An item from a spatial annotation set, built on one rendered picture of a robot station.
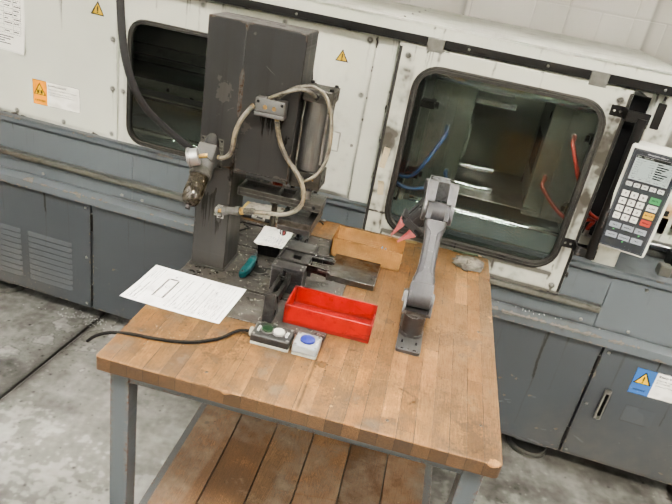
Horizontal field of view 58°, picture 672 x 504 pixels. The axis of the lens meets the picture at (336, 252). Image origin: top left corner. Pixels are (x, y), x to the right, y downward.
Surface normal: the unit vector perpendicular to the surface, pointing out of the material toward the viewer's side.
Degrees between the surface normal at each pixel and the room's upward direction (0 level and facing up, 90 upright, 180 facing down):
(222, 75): 90
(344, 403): 0
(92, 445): 0
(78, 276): 90
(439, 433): 0
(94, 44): 90
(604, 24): 90
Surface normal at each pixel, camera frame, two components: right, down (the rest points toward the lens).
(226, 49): -0.19, 0.40
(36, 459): 0.17, -0.88
